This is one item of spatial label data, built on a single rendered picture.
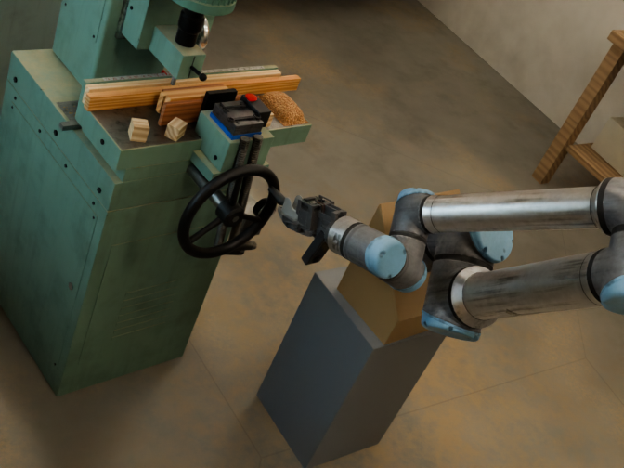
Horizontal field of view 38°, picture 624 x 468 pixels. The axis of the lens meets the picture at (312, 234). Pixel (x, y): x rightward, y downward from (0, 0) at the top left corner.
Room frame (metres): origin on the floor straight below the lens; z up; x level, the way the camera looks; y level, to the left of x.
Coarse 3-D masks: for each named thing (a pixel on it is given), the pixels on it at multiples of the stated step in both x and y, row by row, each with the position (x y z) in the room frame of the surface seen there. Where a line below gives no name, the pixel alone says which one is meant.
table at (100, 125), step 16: (80, 112) 1.79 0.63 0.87; (96, 112) 1.78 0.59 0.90; (112, 112) 1.81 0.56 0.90; (128, 112) 1.84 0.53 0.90; (144, 112) 1.87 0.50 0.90; (96, 128) 1.75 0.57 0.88; (112, 128) 1.75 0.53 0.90; (128, 128) 1.78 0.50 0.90; (160, 128) 1.83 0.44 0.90; (192, 128) 1.89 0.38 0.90; (272, 128) 2.05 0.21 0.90; (288, 128) 2.09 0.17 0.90; (304, 128) 2.14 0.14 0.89; (96, 144) 1.74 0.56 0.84; (112, 144) 1.70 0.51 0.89; (128, 144) 1.72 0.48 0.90; (144, 144) 1.74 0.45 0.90; (160, 144) 1.77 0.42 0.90; (176, 144) 1.81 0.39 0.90; (192, 144) 1.85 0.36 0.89; (272, 144) 2.06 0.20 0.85; (112, 160) 1.69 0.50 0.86; (128, 160) 1.70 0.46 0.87; (144, 160) 1.74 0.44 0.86; (160, 160) 1.78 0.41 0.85; (176, 160) 1.82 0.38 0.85; (192, 160) 1.84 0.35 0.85; (208, 160) 1.84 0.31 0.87; (208, 176) 1.80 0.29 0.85
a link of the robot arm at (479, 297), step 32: (576, 256) 1.57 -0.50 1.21; (608, 256) 1.49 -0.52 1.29; (448, 288) 1.75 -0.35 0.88; (480, 288) 1.70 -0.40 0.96; (512, 288) 1.62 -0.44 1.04; (544, 288) 1.56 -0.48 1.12; (576, 288) 1.51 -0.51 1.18; (608, 288) 1.43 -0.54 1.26; (448, 320) 1.72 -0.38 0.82; (480, 320) 1.72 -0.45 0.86
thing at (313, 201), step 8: (304, 200) 1.75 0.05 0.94; (312, 200) 1.76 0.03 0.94; (320, 200) 1.77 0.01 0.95; (328, 200) 1.78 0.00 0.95; (296, 208) 1.75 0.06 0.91; (304, 208) 1.74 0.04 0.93; (312, 208) 1.72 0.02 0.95; (320, 208) 1.74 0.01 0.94; (328, 208) 1.74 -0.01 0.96; (336, 208) 1.74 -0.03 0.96; (304, 216) 1.73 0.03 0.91; (312, 216) 1.72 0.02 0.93; (320, 216) 1.72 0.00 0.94; (328, 216) 1.71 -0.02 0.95; (336, 216) 1.70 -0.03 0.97; (304, 224) 1.73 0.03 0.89; (312, 224) 1.72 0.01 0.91; (320, 224) 1.72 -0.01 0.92; (328, 224) 1.71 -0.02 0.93; (304, 232) 1.72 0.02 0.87; (312, 232) 1.71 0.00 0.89; (328, 232) 1.68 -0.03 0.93
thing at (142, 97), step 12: (228, 84) 2.10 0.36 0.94; (240, 84) 2.13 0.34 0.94; (252, 84) 2.16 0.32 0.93; (264, 84) 2.20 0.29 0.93; (276, 84) 2.24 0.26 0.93; (288, 84) 2.27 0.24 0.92; (96, 96) 1.78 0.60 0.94; (108, 96) 1.81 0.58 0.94; (120, 96) 1.83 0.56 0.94; (132, 96) 1.86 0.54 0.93; (144, 96) 1.89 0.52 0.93; (156, 96) 1.92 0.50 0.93; (84, 108) 1.78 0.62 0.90; (96, 108) 1.79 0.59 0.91; (108, 108) 1.81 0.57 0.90; (120, 108) 1.84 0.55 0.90
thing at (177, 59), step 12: (156, 36) 1.97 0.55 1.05; (168, 36) 1.96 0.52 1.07; (156, 48) 1.97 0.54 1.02; (168, 48) 1.94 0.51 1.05; (180, 48) 1.93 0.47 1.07; (192, 48) 1.96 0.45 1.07; (168, 60) 1.93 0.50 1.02; (180, 60) 1.91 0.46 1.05; (192, 60) 1.93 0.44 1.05; (180, 72) 1.91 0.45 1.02; (192, 72) 1.94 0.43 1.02
